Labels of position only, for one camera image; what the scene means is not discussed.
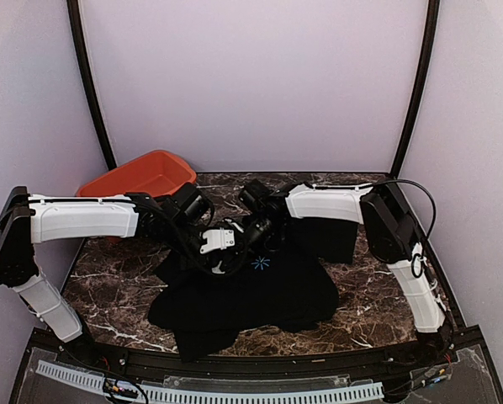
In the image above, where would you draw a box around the right black frame post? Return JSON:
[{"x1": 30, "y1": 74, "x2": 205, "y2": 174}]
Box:
[{"x1": 389, "y1": 0, "x2": 441, "y2": 178}]

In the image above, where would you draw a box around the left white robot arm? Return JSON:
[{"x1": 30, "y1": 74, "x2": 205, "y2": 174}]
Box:
[{"x1": 0, "y1": 183, "x2": 248, "y2": 367}]

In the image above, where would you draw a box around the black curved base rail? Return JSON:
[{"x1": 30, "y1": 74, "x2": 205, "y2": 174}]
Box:
[{"x1": 9, "y1": 327, "x2": 503, "y2": 403}]

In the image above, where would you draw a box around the orange plastic tub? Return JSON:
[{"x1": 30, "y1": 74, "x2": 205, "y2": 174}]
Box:
[{"x1": 67, "y1": 150, "x2": 203, "y2": 242}]

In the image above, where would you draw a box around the white slotted cable duct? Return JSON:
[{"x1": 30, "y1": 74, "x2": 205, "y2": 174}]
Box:
[{"x1": 35, "y1": 359, "x2": 384, "y2": 404}]

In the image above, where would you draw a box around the black t-shirt with blue logo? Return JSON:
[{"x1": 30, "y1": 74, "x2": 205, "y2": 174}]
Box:
[{"x1": 147, "y1": 218, "x2": 358, "y2": 362}]

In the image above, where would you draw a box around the black frame post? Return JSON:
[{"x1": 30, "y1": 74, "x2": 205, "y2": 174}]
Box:
[
  {"x1": 389, "y1": 0, "x2": 441, "y2": 178},
  {"x1": 66, "y1": 0, "x2": 117, "y2": 171}
]

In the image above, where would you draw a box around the left black frame post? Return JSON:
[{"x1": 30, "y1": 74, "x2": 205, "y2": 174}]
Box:
[{"x1": 66, "y1": 0, "x2": 117, "y2": 171}]

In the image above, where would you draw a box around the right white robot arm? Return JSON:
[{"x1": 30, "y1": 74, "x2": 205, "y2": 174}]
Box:
[{"x1": 239, "y1": 179, "x2": 453, "y2": 365}]

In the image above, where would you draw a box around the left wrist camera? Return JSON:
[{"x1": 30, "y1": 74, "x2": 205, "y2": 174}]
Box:
[{"x1": 199, "y1": 219, "x2": 244, "y2": 255}]

